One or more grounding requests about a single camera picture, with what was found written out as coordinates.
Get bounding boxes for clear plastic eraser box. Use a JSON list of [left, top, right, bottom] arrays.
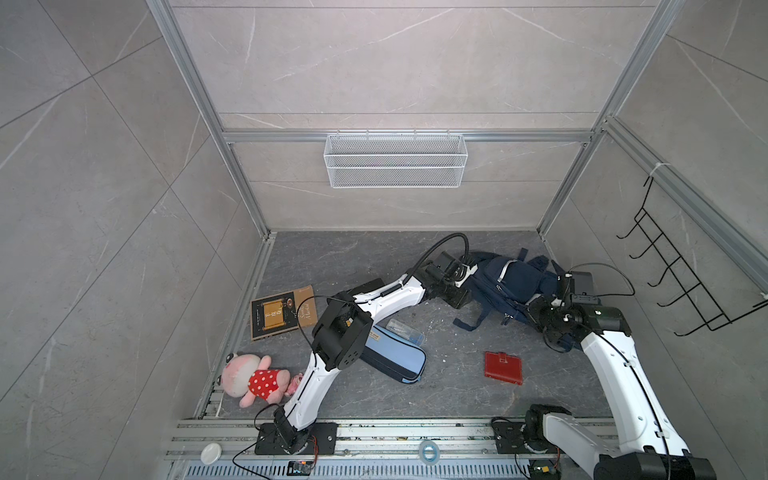
[[386, 319, 425, 346]]

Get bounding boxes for navy blue student backpack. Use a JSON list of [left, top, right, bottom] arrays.
[[453, 248, 573, 335]]

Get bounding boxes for brown and black book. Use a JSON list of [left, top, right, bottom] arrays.
[[250, 286, 318, 341]]

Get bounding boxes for white round cap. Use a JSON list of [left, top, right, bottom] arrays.
[[200, 442, 223, 466]]

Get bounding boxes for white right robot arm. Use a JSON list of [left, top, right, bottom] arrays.
[[522, 272, 716, 479]]

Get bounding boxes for clear tape roll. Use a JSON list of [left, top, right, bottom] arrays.
[[418, 440, 441, 466]]

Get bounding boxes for white wire mesh basket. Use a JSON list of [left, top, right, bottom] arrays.
[[323, 133, 468, 189]]

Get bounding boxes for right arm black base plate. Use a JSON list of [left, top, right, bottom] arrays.
[[490, 417, 534, 454]]

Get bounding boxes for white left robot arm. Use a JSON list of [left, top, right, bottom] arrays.
[[274, 251, 474, 439]]

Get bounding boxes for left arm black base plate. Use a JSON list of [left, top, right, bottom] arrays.
[[253, 423, 338, 455]]

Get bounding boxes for aluminium rail frame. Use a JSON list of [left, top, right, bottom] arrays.
[[161, 418, 588, 479]]

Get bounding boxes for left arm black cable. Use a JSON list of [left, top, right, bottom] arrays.
[[404, 232, 470, 283]]

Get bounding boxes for black wire hook rack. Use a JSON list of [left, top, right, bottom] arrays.
[[616, 176, 767, 338]]

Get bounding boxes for red wallet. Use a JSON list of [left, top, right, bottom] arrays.
[[484, 352, 523, 385]]

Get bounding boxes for pink plush doll red dress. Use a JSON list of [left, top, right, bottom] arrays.
[[217, 353, 303, 408]]

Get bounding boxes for light blue pencil case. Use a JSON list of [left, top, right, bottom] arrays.
[[360, 326, 426, 384]]

